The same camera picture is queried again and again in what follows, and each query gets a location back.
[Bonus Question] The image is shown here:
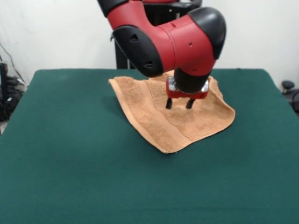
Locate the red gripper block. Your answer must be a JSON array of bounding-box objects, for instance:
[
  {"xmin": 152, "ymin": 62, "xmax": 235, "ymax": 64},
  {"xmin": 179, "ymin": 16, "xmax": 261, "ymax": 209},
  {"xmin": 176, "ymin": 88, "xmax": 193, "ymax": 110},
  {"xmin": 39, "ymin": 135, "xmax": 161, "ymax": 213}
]
[{"xmin": 165, "ymin": 84, "xmax": 209, "ymax": 110}]

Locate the orange-brown terry towel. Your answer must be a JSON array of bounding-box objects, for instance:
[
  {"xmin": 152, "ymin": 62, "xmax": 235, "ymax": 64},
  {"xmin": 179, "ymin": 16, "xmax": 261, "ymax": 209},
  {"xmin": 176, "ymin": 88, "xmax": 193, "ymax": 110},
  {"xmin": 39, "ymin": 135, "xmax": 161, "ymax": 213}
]
[{"xmin": 108, "ymin": 71, "xmax": 235, "ymax": 154}]

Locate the black office chair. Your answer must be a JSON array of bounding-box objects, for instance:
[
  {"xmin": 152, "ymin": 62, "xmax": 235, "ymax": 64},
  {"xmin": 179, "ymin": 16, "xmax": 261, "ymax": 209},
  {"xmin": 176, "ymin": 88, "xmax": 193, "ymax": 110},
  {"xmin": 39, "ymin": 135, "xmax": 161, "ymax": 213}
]
[{"xmin": 281, "ymin": 80, "xmax": 299, "ymax": 110}]

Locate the dark green table cloth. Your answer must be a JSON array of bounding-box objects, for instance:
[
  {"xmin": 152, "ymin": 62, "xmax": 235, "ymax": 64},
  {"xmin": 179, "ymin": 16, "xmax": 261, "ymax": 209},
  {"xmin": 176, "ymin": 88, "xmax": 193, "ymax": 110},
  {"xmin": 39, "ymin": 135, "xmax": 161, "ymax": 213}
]
[{"xmin": 0, "ymin": 68, "xmax": 299, "ymax": 224}]

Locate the black bag pile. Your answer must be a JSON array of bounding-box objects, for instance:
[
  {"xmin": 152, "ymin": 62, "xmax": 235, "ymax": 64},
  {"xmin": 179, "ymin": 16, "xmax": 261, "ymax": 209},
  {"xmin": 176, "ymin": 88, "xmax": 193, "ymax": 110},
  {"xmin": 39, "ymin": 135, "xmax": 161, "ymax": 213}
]
[{"xmin": 0, "ymin": 76, "xmax": 27, "ymax": 122}]

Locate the black device with red mark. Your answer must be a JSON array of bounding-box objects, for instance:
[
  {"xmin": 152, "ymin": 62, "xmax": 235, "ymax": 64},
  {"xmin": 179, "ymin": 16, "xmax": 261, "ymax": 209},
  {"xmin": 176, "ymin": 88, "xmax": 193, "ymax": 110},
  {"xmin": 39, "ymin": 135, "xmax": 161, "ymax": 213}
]
[{"xmin": 0, "ymin": 62, "xmax": 8, "ymax": 105}]

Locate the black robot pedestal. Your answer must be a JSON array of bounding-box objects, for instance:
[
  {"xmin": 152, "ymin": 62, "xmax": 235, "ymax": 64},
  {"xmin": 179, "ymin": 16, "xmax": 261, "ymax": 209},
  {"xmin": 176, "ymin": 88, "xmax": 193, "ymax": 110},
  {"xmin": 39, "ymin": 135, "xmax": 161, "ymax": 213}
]
[{"xmin": 109, "ymin": 0, "xmax": 203, "ymax": 70}]

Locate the grey hanging cable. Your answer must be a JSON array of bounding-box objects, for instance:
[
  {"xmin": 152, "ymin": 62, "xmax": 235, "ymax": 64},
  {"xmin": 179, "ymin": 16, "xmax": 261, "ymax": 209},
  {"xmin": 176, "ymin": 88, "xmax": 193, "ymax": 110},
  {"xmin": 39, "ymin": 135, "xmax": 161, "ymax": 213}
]
[{"xmin": 0, "ymin": 43, "xmax": 25, "ymax": 84}]

